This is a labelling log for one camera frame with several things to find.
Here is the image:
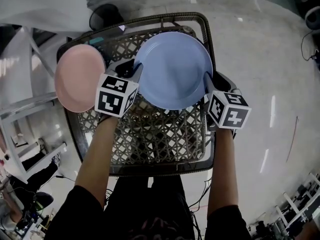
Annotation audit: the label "person's left forearm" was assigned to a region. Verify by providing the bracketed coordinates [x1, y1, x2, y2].
[74, 115, 120, 207]

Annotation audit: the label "pink big plate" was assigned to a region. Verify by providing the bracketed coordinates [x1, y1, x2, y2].
[54, 43, 107, 114]

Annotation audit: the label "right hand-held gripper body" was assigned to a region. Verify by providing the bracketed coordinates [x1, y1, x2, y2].
[206, 87, 252, 130]

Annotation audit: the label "black floor cable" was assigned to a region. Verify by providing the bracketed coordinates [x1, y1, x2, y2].
[56, 174, 76, 183]
[301, 30, 320, 63]

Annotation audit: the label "white square pillar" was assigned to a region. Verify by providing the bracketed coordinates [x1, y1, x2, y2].
[0, 0, 101, 32]

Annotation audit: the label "person's black trousers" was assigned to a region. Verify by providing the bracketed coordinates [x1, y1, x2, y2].
[109, 175, 189, 205]

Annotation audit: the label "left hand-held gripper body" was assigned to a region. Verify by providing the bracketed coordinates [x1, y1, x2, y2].
[94, 71, 140, 117]

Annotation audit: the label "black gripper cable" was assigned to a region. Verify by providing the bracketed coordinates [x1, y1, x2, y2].
[188, 178, 213, 211]

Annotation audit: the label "person's black printed shirt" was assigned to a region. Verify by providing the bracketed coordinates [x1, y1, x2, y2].
[51, 183, 252, 240]

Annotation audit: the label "blue big plate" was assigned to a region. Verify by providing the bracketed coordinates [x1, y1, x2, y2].
[134, 31, 214, 111]

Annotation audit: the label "person's right forearm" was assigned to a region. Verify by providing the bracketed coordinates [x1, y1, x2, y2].
[207, 127, 238, 219]

